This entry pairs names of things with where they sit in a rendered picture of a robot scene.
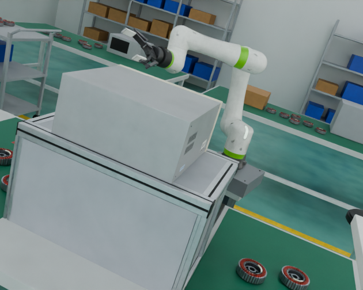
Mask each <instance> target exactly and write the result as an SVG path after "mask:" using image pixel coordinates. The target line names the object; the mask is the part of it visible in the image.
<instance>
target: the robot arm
mask: <svg viewBox="0 0 363 290"><path fill-rule="evenodd" d="M121 33H122V34H125V35H127V36H129V37H133V38H134V39H135V40H136V41H137V42H138V43H139V45H140V46H141V48H142V49H143V50H144V52H145V55H146V57H145V58H144V57H143V56H139V55H135V56H134V57H133V58H132V60H135V61H138V62H140V63H142V64H143V65H144V66H146V67H145V68H146V69H148V68H150V67H152V66H153V67H155V66H159V67H161V68H164V69H165V70H166V71H167V72H169V73H172V74H176V73H178V72H180V71H181V70H182V69H183V67H184V64H185V59H186V54H187V51H188V50H191V51H194V52H197V53H200V54H203V55H206V56H209V57H211V58H214V59H217V60H219V61H221V62H223V63H225V64H227V65H229V66H231V67H232V76H231V80H230V88H229V93H228V98H227V101H226V105H225V109H224V113H223V115H222V119H221V122H220V128H221V131H222V132H223V133H224V134H225V135H226V136H227V140H226V143H225V146H224V152H223V153H222V155H223V156H226V157H228V158H231V159H234V160H236V161H239V162H240V165H239V168H238V170H240V169H242V168H243V165H246V163H247V162H246V161H245V158H246V152H247V149H248V146H249V144H250V141H251V138H252V135H253V132H254V130H253V129H252V127H250V126H249V125H248V124H246V123H245V122H243V121H242V115H243V105H244V98H245V92H246V89H247V85H248V80H249V76H250V74H260V73H261V72H263V71H264V70H265V68H266V66H267V59H266V56H265V55H264V54H263V53H262V52H259V51H257V50H254V49H251V48H250V47H246V46H241V45H240V44H233V43H229V42H225V41H221V40H217V39H214V38H212V37H209V36H206V35H203V34H201V33H198V32H196V31H194V30H192V29H190V28H188V27H186V26H184V25H178V26H176V27H174V28H173V29H172V31H171V34H170V38H169V43H168V47H167V49H166V48H164V47H161V46H158V47H157V46H151V45H150V44H148V41H149V40H148V39H147V38H145V37H144V36H143V35H142V34H141V33H139V32H138V31H137V30H136V29H135V28H134V29H133V30H130V29H127V28H125V29H124V30H123V31H121ZM144 45H146V46H145V47H143V46H144ZM149 62H151V63H150V64H149Z"/></svg>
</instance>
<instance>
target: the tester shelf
mask: <svg viewBox="0 0 363 290"><path fill-rule="evenodd" d="M54 115H55V112H53V113H49V114H46V115H42V116H39V117H35V118H32V119H28V120H24V121H19V122H17V129H16V135H18V136H20V137H22V138H24V139H27V140H29V141H32V142H34V143H36V144H38V145H41V146H43V147H45V148H47V149H49V150H52V151H55V152H57V153H58V154H61V155H64V156H66V157H68V158H70V159H72V160H75V161H77V162H79V163H81V164H84V165H86V166H89V167H91V168H93V169H95V170H98V171H100V172H102V173H104V174H107V175H109V176H111V177H113V178H116V179H118V180H120V181H123V182H125V183H127V184H129V185H132V186H134V187H136V188H138V189H141V190H143V191H146V192H148V193H150V194H152V195H155V196H157V197H159V198H161V199H164V200H166V201H169V202H170V203H173V204H175V205H178V206H180V207H182V208H184V209H187V210H189V211H191V212H193V213H196V214H198V215H200V216H203V217H204V218H208V217H209V215H210V214H211V212H212V210H213V209H214V207H215V206H216V204H217V203H218V201H219V199H220V198H221V196H222V195H223V193H224V191H225V190H226V188H227V187H228V185H229V184H230V182H231V180H232V179H233V177H234V176H235V174H236V173H237V170H238V168H239V165H240V162H239V161H236V160H234V159H231V158H228V157H226V156H223V155H221V154H218V153H216V152H214V151H211V150H208V149H207V151H206V152H204V153H203V154H202V155H201V156H200V157H199V158H198V159H197V160H196V161H195V162H194V163H192V164H191V165H190V166H189V167H188V168H187V169H186V170H185V171H184V172H183V173H182V174H181V175H180V176H179V177H178V178H177V179H176V180H175V181H174V182H173V183H171V184H170V183H168V182H166V181H163V180H161V179H159V178H156V177H154V176H152V175H149V174H147V173H144V172H142V171H140V170H137V169H135V168H133V167H131V166H128V165H125V164H124V163H121V162H119V161H116V160H114V159H112V158H109V157H107V156H105V155H103V154H100V153H98V152H95V151H93V150H91V149H88V148H86V147H84V146H81V145H79V144H77V143H74V142H72V141H69V140H67V139H65V138H62V137H60V136H58V135H56V134H53V133H51V131H52V125H53V121H54Z"/></svg>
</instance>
